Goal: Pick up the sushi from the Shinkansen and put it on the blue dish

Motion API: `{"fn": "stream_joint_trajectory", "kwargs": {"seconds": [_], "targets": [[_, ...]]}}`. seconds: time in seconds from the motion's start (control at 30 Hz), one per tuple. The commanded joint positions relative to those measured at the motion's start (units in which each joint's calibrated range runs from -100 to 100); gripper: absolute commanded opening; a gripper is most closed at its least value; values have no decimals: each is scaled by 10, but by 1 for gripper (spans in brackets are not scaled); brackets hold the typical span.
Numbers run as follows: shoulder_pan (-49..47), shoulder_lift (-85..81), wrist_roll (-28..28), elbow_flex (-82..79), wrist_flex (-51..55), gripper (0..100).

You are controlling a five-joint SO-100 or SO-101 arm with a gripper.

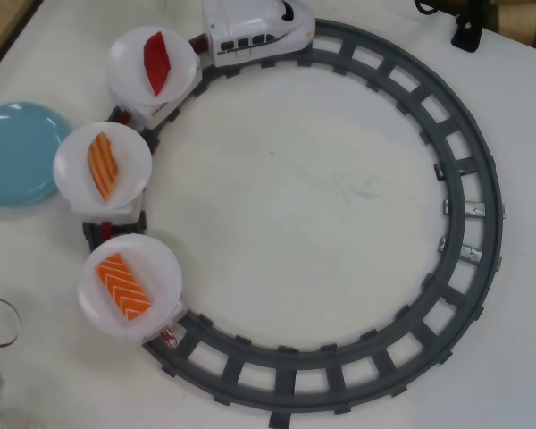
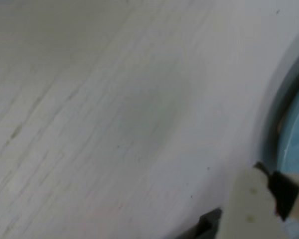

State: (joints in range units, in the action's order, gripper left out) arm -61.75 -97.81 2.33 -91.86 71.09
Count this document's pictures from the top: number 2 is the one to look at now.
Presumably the blue round dish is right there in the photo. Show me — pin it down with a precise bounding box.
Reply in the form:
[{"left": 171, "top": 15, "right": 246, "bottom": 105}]
[{"left": 275, "top": 71, "right": 299, "bottom": 176}]

